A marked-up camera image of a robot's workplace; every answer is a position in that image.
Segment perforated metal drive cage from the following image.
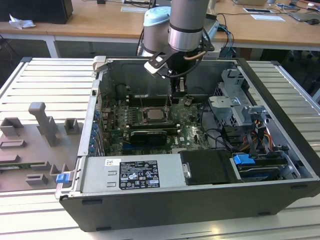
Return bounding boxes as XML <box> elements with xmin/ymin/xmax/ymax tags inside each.
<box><xmin>207</xmin><ymin>68</ymin><xmax>271</xmax><ymax>129</ymax></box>

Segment black wrist bracket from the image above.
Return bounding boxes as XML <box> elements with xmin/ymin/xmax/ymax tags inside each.
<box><xmin>199</xmin><ymin>28</ymin><xmax>216</xmax><ymax>53</ymax></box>

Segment black plastic shroud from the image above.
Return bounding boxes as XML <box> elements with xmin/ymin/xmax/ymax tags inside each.
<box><xmin>179</xmin><ymin>149</ymin><xmax>235</xmax><ymax>186</ymax></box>

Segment green RAM stick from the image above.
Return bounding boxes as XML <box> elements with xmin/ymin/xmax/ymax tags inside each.
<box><xmin>0</xmin><ymin>163</ymin><xmax>34</xmax><ymax>169</ymax></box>

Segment white paper sheet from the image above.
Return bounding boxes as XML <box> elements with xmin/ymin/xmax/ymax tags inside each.
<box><xmin>250</xmin><ymin>13</ymin><xmax>286</xmax><ymax>23</ymax></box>

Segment brown cable loop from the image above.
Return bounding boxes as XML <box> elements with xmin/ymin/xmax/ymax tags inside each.
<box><xmin>183</xmin><ymin>53</ymin><xmax>203</xmax><ymax>63</ymax></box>

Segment crumpled white paper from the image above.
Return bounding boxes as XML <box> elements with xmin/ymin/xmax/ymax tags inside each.
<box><xmin>8</xmin><ymin>13</ymin><xmax>36</xmax><ymax>29</ymax></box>

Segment CPU socket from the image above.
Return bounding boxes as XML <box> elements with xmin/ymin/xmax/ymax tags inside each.
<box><xmin>139</xmin><ymin>105</ymin><xmax>172</xmax><ymax>124</ymax></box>

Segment blue expansion slot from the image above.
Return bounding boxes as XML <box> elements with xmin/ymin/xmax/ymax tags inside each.
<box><xmin>121</xmin><ymin>142</ymin><xmax>141</xmax><ymax>154</ymax></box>

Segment orange yellow red wires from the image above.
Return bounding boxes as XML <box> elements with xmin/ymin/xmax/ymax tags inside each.
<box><xmin>245</xmin><ymin>119</ymin><xmax>275</xmax><ymax>153</ymax></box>

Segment wooden desk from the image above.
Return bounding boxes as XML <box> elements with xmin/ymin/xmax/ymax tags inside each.
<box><xmin>46</xmin><ymin>0</ymin><xmax>320</xmax><ymax>52</ymax></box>
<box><xmin>0</xmin><ymin>21</ymin><xmax>56</xmax><ymax>59</ymax></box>

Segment blue cable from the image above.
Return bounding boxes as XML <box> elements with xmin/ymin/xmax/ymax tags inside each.
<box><xmin>219</xmin><ymin>14</ymin><xmax>235</xmax><ymax>52</ymax></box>

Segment blue bordered paper sheet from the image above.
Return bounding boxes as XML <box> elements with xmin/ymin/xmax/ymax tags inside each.
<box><xmin>243</xmin><ymin>7</ymin><xmax>274</xmax><ymax>14</ymax></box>

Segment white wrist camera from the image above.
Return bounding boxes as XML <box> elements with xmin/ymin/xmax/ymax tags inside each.
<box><xmin>143</xmin><ymin>51</ymin><xmax>174</xmax><ymax>79</ymax></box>

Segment grey power supply unit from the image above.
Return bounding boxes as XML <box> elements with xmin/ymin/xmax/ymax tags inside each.
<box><xmin>79</xmin><ymin>152</ymin><xmax>188</xmax><ymax>195</ymax></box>

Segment black box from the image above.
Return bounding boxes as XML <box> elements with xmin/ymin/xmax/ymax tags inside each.
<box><xmin>0</xmin><ymin>0</ymin><xmax>75</xmax><ymax>25</ymax></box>

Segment black graphics card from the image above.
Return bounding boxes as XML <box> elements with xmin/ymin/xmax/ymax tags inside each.
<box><xmin>129</xmin><ymin>129</ymin><xmax>168</xmax><ymax>146</ymax></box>

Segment grey parts rack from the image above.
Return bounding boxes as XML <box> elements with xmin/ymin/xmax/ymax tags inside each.
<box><xmin>0</xmin><ymin>101</ymin><xmax>85</xmax><ymax>194</ymax></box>

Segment black cable bundle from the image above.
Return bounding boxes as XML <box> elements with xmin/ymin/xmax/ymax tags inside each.
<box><xmin>199</xmin><ymin>104</ymin><xmax>241</xmax><ymax>154</ymax></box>

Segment black RAM slot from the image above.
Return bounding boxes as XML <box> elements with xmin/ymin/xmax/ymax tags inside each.
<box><xmin>129</xmin><ymin>124</ymin><xmax>181</xmax><ymax>131</ymax></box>
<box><xmin>129</xmin><ymin>120</ymin><xmax>176</xmax><ymax>126</ymax></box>
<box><xmin>128</xmin><ymin>96</ymin><xmax>168</xmax><ymax>102</ymax></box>

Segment black cylindrical component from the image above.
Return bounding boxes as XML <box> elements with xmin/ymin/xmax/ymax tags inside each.
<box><xmin>115</xmin><ymin>84</ymin><xmax>129</xmax><ymax>101</ymax></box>

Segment black PC case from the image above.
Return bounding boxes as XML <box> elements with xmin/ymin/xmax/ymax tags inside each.
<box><xmin>58</xmin><ymin>56</ymin><xmax>320</xmax><ymax>232</ymax></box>

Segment green motherboard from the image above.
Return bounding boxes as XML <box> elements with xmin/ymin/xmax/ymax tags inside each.
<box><xmin>99</xmin><ymin>96</ymin><xmax>210</xmax><ymax>156</ymax></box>

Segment silver topped CPU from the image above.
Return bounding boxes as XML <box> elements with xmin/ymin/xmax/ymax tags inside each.
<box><xmin>146</xmin><ymin>109</ymin><xmax>163</xmax><ymax>120</ymax></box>

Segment grey desk cable lid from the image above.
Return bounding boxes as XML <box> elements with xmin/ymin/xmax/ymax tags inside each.
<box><xmin>120</xmin><ymin>5</ymin><xmax>151</xmax><ymax>13</ymax></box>

